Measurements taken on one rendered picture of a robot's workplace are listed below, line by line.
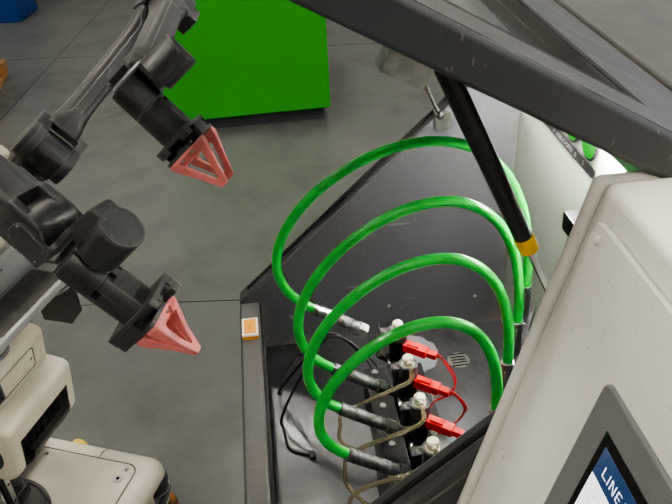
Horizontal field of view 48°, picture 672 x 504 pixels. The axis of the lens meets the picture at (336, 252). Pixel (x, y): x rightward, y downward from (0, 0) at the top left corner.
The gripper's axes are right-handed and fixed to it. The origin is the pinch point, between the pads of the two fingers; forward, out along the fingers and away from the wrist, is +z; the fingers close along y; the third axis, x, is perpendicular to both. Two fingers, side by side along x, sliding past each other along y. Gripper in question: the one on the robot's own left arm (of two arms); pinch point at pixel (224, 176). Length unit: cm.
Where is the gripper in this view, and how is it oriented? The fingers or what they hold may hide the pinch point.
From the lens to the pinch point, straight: 115.8
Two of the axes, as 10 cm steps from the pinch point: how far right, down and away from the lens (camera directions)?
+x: -7.0, 6.6, 2.7
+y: 0.6, -3.3, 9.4
